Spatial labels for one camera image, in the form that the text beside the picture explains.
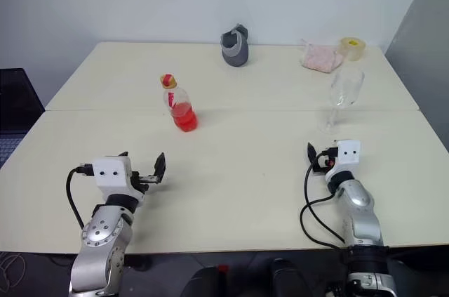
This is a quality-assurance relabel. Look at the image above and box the black laptop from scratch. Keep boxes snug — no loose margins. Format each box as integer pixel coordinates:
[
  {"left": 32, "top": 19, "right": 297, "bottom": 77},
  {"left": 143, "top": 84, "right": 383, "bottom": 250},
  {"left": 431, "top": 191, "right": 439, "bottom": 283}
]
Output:
[{"left": 0, "top": 67, "right": 46, "bottom": 169}]

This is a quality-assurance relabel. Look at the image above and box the pink cloth pouch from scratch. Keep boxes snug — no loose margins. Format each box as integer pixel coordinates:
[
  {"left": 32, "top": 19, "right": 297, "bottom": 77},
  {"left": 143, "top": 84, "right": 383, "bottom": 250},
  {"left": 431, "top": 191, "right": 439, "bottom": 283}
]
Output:
[{"left": 299, "top": 38, "right": 345, "bottom": 74}]

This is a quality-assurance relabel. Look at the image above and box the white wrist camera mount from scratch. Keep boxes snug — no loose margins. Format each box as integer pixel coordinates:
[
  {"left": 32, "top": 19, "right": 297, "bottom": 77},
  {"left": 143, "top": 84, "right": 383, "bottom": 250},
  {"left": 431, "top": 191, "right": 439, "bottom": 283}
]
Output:
[
  {"left": 91, "top": 156, "right": 145, "bottom": 204},
  {"left": 324, "top": 139, "right": 363, "bottom": 183}
]

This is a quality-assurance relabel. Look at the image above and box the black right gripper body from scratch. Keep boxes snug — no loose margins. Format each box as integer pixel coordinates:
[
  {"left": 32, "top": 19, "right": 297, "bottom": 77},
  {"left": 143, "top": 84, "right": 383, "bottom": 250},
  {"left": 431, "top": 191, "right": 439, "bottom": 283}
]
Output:
[{"left": 312, "top": 147, "right": 340, "bottom": 174}]

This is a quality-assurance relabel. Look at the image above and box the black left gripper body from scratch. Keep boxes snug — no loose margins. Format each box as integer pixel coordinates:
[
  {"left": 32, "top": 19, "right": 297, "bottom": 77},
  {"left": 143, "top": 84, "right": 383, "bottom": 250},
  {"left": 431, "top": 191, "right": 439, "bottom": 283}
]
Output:
[{"left": 130, "top": 169, "right": 163, "bottom": 194}]

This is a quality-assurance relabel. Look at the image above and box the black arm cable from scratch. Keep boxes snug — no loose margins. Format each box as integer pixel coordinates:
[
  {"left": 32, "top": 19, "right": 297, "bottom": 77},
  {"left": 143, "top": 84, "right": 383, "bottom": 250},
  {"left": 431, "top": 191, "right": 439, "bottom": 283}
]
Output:
[
  {"left": 299, "top": 148, "right": 347, "bottom": 249},
  {"left": 65, "top": 162, "right": 94, "bottom": 230}
]

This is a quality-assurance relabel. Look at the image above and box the clear wine glass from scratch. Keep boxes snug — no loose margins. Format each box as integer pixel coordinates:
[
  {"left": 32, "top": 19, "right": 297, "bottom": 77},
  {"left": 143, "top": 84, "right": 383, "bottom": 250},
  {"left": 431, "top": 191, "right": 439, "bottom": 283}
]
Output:
[{"left": 318, "top": 66, "right": 366, "bottom": 136}]

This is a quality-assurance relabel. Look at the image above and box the bottle with red liquid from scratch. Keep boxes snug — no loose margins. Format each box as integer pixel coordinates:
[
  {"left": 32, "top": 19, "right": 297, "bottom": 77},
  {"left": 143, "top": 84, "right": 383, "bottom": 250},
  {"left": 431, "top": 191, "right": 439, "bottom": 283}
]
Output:
[{"left": 161, "top": 82, "right": 199, "bottom": 133}]

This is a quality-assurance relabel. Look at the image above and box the grey sun visor hat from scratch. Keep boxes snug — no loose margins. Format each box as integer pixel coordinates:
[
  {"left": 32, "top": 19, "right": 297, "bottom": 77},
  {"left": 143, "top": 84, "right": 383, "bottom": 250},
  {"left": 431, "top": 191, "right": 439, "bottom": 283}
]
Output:
[{"left": 220, "top": 22, "right": 250, "bottom": 67}]

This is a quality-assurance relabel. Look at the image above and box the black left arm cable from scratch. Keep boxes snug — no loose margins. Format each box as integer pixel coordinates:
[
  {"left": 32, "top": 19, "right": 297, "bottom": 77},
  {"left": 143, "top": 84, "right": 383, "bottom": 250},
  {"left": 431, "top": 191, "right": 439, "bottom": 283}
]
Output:
[{"left": 65, "top": 162, "right": 94, "bottom": 230}]

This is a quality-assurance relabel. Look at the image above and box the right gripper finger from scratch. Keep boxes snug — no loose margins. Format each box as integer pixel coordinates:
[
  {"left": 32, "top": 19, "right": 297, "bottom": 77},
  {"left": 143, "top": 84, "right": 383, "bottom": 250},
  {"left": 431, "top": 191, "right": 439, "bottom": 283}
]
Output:
[{"left": 307, "top": 142, "right": 319, "bottom": 165}]

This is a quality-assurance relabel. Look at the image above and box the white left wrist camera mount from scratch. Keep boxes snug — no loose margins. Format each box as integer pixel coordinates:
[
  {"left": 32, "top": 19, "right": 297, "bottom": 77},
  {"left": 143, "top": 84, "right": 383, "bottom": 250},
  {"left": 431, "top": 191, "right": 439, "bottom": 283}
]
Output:
[{"left": 91, "top": 156, "right": 145, "bottom": 204}]

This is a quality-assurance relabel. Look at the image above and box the clear tape roll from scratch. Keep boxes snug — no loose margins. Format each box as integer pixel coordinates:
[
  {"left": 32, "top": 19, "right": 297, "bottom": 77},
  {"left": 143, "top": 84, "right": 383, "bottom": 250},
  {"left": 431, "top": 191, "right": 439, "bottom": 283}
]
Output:
[{"left": 337, "top": 37, "right": 368, "bottom": 63}]

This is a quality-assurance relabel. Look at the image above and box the dark rounded shape, red spot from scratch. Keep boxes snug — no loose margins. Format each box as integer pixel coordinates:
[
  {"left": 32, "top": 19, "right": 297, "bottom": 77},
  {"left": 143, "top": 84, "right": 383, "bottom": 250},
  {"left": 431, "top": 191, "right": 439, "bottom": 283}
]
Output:
[{"left": 180, "top": 264, "right": 233, "bottom": 297}]

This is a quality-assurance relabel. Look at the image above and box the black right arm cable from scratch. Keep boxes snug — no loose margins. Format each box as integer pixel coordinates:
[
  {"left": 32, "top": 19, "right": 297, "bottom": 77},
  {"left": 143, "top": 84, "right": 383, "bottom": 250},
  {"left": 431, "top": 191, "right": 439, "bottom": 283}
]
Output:
[{"left": 299, "top": 148, "right": 347, "bottom": 249}]

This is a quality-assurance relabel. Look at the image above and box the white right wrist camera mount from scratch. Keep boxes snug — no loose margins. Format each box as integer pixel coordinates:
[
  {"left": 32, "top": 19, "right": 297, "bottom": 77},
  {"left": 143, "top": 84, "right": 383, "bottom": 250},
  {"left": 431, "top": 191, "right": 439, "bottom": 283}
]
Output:
[{"left": 324, "top": 139, "right": 363, "bottom": 183}]

